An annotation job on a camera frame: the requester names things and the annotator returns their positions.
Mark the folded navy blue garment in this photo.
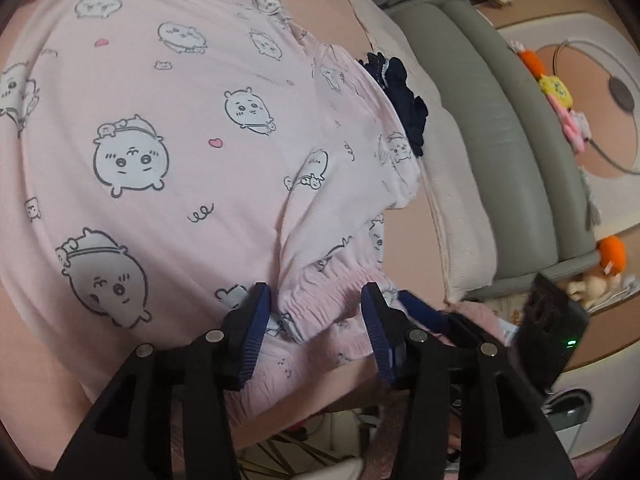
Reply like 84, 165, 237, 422
359, 52, 428, 157

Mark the orange haired doll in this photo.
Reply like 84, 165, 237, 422
563, 235, 628, 310

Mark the pink cartoon print pajama garment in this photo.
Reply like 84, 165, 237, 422
1, 0, 421, 426

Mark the cream blanket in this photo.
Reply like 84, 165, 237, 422
349, 0, 497, 308

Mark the pink plush toy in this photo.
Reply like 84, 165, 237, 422
547, 96, 592, 155

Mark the grey leather bed frame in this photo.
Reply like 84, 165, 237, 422
389, 0, 596, 300

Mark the orange plush toy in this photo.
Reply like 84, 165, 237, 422
516, 49, 548, 80

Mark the yellow plush toy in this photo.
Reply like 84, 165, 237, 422
538, 75, 574, 108

